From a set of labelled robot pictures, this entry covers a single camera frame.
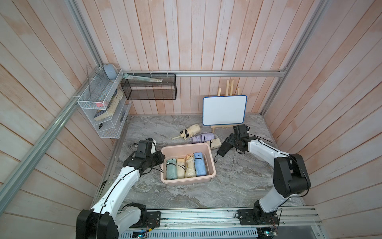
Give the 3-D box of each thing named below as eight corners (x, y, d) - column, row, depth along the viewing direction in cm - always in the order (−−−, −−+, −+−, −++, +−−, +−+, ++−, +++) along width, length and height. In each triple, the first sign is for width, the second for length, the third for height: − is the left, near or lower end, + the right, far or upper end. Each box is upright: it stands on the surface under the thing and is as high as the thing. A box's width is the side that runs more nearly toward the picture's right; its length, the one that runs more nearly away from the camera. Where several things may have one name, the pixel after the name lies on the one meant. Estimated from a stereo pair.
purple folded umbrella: (192, 144, 104) (192, 141, 101) (191, 139, 107) (191, 136, 104) (215, 139, 106) (215, 137, 104) (212, 134, 109) (213, 132, 107)
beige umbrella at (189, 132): (177, 145, 104) (176, 141, 100) (172, 139, 107) (172, 136, 103) (200, 131, 112) (201, 127, 108) (196, 126, 115) (196, 122, 111)
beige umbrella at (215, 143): (210, 150, 101) (211, 147, 98) (207, 143, 105) (207, 140, 102) (221, 147, 103) (222, 144, 100) (217, 140, 106) (218, 137, 103)
